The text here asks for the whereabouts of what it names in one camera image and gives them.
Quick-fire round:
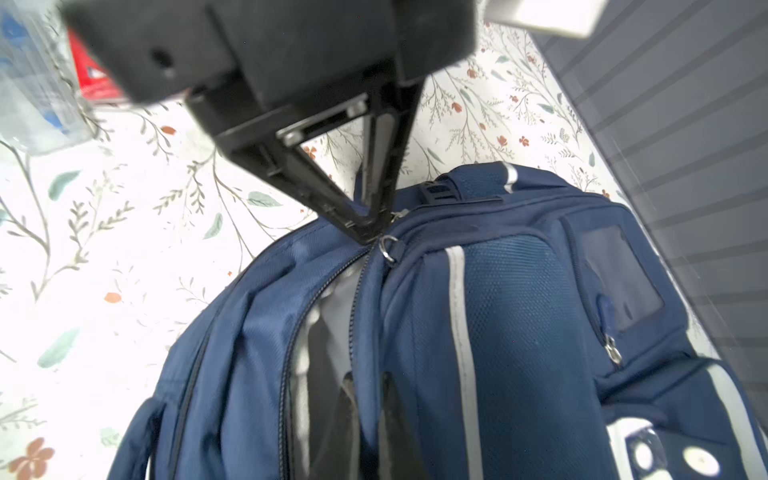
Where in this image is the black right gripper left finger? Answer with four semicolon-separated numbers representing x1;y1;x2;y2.
326;373;361;479

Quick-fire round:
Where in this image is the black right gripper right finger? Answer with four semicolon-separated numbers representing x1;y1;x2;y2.
378;372;428;480

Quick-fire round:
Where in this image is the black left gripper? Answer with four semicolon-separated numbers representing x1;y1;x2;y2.
61;1;476;245

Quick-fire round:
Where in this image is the clear plastic pen bag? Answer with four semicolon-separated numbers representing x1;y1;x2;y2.
1;1;92;155

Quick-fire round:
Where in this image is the red card pack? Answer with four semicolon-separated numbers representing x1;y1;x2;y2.
66;27;128;104

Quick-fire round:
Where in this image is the navy blue student backpack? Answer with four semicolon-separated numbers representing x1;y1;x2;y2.
109;162;767;479

